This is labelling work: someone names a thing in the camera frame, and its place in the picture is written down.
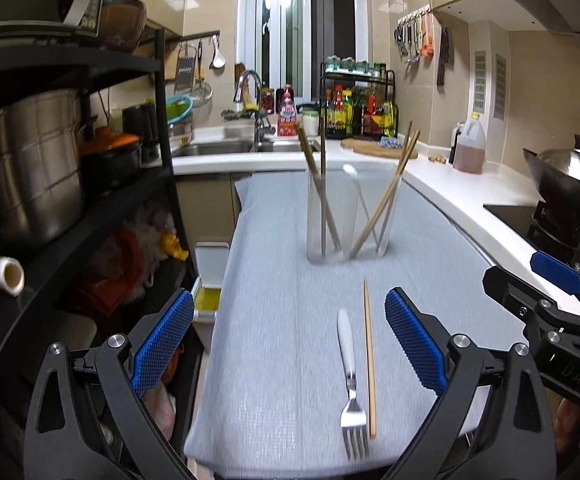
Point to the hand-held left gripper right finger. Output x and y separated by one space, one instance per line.
415 345

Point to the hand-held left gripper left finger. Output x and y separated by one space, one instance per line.
162 345

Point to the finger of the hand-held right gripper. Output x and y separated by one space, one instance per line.
515 290
557 271

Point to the clear plastic utensil container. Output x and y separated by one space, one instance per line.
345 200

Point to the black gas stove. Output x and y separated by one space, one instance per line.
520 217

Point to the red plastic bag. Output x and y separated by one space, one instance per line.
119 270

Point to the white cutting board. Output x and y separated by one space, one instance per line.
77 330

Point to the steel wok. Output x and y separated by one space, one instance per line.
565 175

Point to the white trash bin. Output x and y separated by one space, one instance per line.
212 260

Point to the yellow plastic bag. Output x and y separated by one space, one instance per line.
172 245

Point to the grey table cloth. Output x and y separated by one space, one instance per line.
270 335

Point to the white plastic bag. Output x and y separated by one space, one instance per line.
149 220

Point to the cooking oil jug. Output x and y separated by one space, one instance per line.
469 152

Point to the ginger pieces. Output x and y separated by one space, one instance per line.
438 159

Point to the white spoon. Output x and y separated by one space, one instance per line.
350 170

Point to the black pot with orange lid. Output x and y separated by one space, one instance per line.
112 165

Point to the round wooden cutting board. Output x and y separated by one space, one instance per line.
365 149

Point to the steel sink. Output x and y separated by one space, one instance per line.
219 149

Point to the large steel pot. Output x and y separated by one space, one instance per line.
29 170

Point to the black kettle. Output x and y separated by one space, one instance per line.
139 125

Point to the green colander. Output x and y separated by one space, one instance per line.
178 107

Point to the steel faucet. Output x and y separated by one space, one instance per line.
260 127

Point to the row of sauce bottles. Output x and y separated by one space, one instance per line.
355 112

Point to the hanging cleaver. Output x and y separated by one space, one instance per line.
443 60

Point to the black shelf rack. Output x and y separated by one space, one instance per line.
162 100

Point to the black spice rack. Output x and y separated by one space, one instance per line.
392 77

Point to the white jar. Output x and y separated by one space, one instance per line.
310 122

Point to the pink dish soap bottle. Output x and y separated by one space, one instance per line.
287 117

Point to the red jar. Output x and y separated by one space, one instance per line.
268 101

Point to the hanging kitchen tools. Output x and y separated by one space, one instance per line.
412 35

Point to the metal grater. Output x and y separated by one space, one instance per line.
184 65

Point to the white ladle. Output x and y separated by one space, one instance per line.
217 60

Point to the brown bowl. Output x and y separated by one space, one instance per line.
124 22

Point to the window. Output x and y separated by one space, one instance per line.
280 35

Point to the wall vent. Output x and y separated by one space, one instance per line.
479 80
499 87

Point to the black hanging rail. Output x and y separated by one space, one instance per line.
194 36

